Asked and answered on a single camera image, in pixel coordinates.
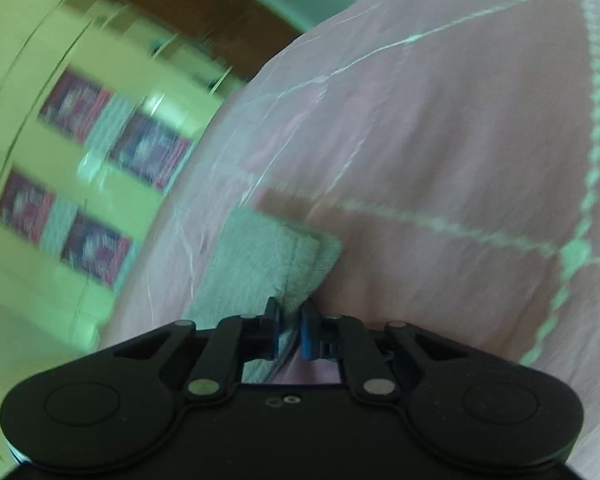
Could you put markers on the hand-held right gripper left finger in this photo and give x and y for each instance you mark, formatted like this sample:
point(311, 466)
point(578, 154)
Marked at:
point(274, 330)

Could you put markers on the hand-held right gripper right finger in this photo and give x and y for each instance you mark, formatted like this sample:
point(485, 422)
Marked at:
point(307, 332)

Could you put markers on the grey fleece pants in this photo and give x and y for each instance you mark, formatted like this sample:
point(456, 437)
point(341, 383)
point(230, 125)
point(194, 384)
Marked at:
point(260, 260)

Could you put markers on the bed with pink checked sheet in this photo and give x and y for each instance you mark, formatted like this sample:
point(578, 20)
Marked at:
point(430, 135)

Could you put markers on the cream corner shelf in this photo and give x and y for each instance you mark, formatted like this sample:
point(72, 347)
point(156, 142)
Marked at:
point(195, 62)

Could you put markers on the brown wooden door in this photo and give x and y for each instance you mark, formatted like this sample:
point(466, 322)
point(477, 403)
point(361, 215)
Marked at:
point(205, 5)

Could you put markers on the cream glossy wardrobe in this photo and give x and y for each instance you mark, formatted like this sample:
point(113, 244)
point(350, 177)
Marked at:
point(40, 35)

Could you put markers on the red calendar wall poster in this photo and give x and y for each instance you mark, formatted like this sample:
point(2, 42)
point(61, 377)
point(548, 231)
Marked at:
point(97, 252)
point(75, 105)
point(27, 205)
point(150, 150)

